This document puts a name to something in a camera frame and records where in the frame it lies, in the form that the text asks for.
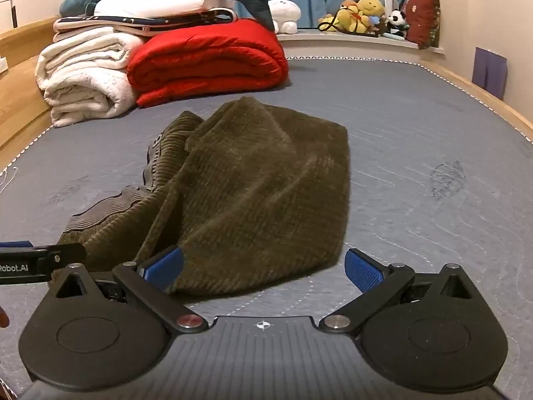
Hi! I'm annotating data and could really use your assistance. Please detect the wooden bed frame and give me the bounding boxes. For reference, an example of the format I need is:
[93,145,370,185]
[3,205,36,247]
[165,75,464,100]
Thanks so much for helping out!
[1,18,532,173]

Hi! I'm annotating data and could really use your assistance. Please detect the purple box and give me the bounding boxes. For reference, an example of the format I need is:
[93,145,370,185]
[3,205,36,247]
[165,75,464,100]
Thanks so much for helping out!
[472,47,508,100]

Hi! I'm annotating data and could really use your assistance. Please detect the dark red cushion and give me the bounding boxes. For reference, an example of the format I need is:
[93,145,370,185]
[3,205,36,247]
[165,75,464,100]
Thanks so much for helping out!
[404,0,441,50]

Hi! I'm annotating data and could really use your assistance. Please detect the olive corduroy pants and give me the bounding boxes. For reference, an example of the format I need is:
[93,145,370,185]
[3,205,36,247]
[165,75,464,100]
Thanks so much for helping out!
[60,97,350,296]

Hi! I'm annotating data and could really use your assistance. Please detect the white pillow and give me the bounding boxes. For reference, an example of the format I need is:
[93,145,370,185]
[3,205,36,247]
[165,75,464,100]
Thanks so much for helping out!
[92,0,235,18]

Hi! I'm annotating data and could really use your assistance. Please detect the white folded blanket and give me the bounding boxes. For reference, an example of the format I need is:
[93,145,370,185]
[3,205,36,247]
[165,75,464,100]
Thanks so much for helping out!
[35,26,144,127]

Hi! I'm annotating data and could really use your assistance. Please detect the red folded quilt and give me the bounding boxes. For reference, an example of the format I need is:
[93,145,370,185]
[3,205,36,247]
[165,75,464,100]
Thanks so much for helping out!
[127,19,289,107]

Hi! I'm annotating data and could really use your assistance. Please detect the white round plush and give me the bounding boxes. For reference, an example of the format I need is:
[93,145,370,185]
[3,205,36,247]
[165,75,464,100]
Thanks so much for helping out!
[268,0,301,34]

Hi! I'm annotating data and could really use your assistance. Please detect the panda plush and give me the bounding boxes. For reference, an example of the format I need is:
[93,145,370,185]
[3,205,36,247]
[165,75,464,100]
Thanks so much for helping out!
[386,10,410,40]

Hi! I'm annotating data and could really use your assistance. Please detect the navy patterned folded sheet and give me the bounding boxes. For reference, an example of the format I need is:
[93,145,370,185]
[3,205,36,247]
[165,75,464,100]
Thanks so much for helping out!
[53,8,239,37]

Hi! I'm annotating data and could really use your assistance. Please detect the yellow plush toy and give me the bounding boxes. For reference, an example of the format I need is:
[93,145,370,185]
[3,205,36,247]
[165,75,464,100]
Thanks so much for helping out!
[317,0,385,36]

